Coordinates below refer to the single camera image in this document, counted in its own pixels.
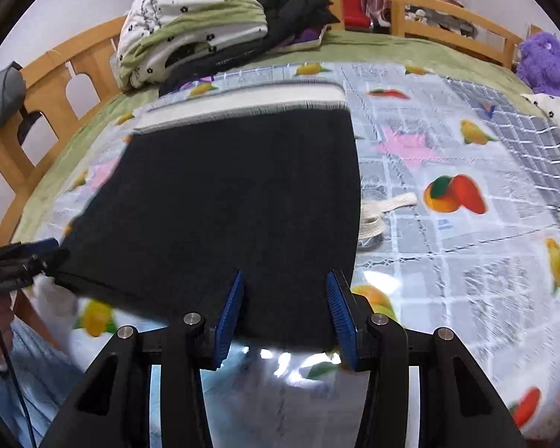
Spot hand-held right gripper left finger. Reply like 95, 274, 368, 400
37, 268, 248, 448

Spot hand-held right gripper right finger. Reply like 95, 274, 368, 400
326, 268, 526, 448

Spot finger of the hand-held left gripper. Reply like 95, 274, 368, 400
0, 248, 71, 292
0, 238, 60, 262

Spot black pants with white stripe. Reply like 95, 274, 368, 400
53, 81, 362, 351

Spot white woven hand fan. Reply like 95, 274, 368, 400
357, 192, 418, 248

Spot grey bag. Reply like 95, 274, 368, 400
0, 62, 28, 129

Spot person's jeans leg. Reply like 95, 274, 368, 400
0, 317, 85, 448

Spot fruit print plastic table cover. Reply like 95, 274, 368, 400
25, 60, 560, 448

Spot folded white and green quilt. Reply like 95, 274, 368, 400
116, 0, 268, 90

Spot grey checked cloth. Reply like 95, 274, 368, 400
448, 75, 560, 187

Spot green bed sheet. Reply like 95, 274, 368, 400
14, 28, 537, 243

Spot purple cloth with white trim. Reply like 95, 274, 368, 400
280, 25, 330, 52

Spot white floral pillow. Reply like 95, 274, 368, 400
520, 93, 560, 136

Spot large red chair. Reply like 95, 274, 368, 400
317, 0, 373, 32

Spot black jacket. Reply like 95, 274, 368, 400
159, 0, 341, 96

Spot cluttered desk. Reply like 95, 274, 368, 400
404, 0, 481, 38

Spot purple plush toy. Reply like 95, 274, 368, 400
516, 32, 560, 95

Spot wooden bed frame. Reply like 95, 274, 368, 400
0, 0, 560, 239

